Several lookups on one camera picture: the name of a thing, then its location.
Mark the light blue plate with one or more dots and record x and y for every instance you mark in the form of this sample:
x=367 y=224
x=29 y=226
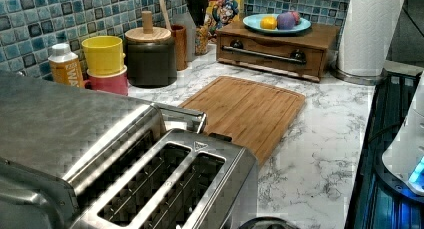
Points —
x=253 y=22

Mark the purple plum toy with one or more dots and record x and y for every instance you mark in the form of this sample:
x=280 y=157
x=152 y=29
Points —
x=285 y=21

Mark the wooden drawer box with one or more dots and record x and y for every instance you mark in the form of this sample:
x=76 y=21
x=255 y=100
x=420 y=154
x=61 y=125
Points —
x=305 y=54

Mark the silver two-slot toaster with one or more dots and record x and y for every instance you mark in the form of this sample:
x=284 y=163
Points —
x=183 y=181

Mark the dark canister wooden lid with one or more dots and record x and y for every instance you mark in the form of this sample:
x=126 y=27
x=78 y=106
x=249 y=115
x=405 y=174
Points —
x=150 y=55

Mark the black pepper grinder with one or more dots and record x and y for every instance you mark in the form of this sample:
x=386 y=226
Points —
x=197 y=10

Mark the orange bottle white cap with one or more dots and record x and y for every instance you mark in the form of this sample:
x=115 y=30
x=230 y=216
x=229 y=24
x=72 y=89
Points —
x=65 y=66

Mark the yellow orange fruit toy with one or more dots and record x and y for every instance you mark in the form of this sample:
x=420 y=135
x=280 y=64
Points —
x=268 y=23

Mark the yellow cereal box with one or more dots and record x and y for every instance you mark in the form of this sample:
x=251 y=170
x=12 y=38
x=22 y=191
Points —
x=220 y=13

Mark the yellow mug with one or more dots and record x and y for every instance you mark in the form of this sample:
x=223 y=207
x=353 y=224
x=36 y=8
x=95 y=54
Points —
x=104 y=54

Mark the silver toaster oven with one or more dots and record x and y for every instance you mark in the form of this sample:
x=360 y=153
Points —
x=62 y=147

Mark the bamboo cutting board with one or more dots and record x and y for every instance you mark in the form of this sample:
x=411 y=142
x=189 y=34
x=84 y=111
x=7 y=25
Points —
x=254 y=115

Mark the red strawberry toy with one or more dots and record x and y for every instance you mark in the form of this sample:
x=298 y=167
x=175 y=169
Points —
x=296 y=17

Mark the white paper towel roll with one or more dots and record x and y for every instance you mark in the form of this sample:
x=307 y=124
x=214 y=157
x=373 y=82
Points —
x=367 y=34

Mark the brown wooden utensil holder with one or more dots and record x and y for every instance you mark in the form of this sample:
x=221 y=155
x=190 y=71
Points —
x=179 y=34

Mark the wooden spoon handle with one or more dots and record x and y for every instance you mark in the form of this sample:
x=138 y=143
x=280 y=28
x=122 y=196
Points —
x=164 y=11

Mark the pink mug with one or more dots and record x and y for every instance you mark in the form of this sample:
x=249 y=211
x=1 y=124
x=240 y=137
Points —
x=114 y=83

